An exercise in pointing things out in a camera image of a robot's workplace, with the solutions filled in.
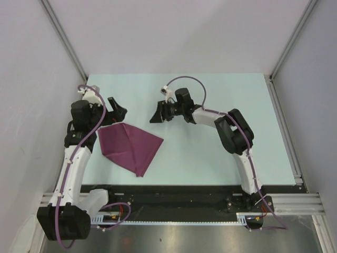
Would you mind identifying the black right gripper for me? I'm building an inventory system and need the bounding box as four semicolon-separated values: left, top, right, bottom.
150;100;184;124

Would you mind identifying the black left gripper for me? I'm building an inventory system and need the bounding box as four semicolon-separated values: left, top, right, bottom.
88;97;127;130

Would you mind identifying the purple cloth napkin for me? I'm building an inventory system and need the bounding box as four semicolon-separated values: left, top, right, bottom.
98;123;164;177

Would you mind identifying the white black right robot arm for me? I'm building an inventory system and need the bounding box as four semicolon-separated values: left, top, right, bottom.
150;86;262;211

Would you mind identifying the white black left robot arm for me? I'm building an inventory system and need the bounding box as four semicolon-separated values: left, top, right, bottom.
37;97;127;241

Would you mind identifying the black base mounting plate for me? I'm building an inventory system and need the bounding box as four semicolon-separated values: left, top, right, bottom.
81;184;308;221

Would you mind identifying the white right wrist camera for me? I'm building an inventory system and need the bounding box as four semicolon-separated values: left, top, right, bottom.
160;85;174;102

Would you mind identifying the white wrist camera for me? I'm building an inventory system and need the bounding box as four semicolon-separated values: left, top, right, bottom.
78;87;103;106
160;85;174;102

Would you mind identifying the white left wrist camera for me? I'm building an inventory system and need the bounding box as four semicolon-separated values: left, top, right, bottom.
78;87;103;106

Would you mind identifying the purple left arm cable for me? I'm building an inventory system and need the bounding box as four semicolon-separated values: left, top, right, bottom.
55;84;132;249

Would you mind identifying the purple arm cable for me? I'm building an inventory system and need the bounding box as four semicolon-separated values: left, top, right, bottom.
55;84;132;249
164;75;288;230

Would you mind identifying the aluminium side rail right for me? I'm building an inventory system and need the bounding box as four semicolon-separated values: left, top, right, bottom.
264;75;305;185

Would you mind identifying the light blue cable duct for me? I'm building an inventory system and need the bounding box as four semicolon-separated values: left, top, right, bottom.
92;213;249;225

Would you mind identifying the aluminium frame post left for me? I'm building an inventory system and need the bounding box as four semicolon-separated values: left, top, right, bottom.
38;0;88;84

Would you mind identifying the aluminium frame post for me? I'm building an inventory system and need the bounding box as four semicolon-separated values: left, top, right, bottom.
38;0;88;84
269;0;321;82

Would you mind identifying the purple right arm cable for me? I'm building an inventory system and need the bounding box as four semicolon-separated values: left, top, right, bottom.
164;75;288;230

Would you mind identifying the aluminium frame post right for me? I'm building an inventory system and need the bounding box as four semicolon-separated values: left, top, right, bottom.
269;0;321;82

